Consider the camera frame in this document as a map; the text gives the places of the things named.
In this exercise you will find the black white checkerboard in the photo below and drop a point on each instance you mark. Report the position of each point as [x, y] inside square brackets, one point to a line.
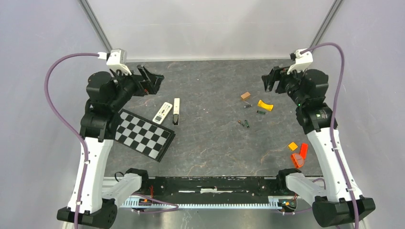
[143, 135]

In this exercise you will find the yellow curved block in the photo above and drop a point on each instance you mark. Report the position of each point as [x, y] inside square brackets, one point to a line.
[268, 107]

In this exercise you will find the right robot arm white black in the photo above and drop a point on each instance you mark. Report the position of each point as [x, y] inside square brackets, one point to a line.
[341, 202]

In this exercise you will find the white remote with buttons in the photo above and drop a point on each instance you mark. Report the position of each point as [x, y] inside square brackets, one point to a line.
[162, 113]

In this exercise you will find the brown wooden block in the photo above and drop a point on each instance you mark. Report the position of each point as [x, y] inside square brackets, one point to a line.
[245, 96]

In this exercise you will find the red rectangular block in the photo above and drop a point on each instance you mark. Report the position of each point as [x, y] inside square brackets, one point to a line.
[303, 150]

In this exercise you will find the small yellow block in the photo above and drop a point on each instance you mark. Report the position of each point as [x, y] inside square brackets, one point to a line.
[292, 146]

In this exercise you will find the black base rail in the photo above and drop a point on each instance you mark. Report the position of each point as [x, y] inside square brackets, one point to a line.
[213, 190]

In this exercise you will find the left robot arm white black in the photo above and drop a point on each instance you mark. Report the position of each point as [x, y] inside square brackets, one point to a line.
[108, 93]

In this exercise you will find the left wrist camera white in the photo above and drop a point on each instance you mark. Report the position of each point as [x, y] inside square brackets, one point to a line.
[116, 61]

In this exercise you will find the white black remote control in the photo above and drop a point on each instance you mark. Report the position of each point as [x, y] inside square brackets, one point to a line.
[176, 111]

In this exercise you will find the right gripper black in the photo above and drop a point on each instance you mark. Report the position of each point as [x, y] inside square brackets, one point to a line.
[280, 74]

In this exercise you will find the orange translucent semicircle block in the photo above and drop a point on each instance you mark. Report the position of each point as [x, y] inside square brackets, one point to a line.
[298, 160]

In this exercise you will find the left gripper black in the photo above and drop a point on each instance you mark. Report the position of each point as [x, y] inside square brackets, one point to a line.
[155, 79]

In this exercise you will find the green battery near yellow block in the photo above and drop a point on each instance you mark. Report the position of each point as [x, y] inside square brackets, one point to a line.
[261, 112]

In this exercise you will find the white toothed cable duct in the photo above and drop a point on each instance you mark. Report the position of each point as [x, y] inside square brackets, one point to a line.
[272, 203]

